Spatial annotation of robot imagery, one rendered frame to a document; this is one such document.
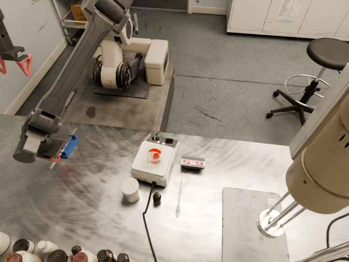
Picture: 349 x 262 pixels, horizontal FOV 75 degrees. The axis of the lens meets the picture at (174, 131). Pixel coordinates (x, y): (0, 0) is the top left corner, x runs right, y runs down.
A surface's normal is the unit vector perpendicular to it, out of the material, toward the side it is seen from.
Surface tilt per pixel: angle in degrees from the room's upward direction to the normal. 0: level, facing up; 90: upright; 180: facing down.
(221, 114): 0
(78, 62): 67
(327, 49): 1
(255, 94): 0
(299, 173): 90
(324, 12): 90
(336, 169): 90
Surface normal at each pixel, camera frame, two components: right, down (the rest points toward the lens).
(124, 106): 0.00, -0.62
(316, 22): -0.14, 0.78
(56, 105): 0.44, 0.40
